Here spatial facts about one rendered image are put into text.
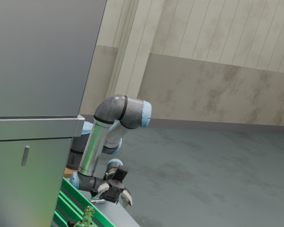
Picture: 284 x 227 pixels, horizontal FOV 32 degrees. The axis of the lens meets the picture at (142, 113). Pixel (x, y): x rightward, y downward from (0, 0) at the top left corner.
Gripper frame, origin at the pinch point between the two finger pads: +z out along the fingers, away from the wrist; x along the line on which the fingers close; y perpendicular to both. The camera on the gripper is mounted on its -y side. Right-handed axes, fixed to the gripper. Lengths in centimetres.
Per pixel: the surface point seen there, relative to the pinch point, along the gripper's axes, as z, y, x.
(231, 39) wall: -420, -33, -130
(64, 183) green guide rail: -1.0, 2.0, 21.3
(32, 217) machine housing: 47, -10, 30
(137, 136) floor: -331, 97, -59
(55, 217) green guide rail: 26.2, 1.1, 21.5
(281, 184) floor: -293, 73, -216
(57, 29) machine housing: 49, -67, 43
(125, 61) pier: -328, 22, -12
